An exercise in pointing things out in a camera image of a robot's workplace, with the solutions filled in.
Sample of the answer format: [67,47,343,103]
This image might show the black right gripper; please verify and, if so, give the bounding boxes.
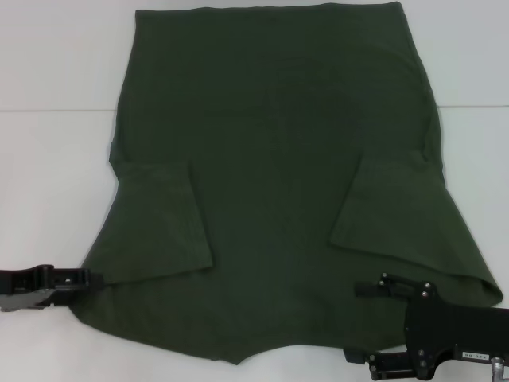
[344,272,509,381]

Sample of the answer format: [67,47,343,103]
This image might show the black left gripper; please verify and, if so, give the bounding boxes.
[0,264,105,298]

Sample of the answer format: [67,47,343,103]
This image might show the right gripper cable silver plug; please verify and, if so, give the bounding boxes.
[489,357,509,382]

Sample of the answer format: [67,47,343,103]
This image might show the dark green shirt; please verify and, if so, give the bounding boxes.
[67,2,501,365]

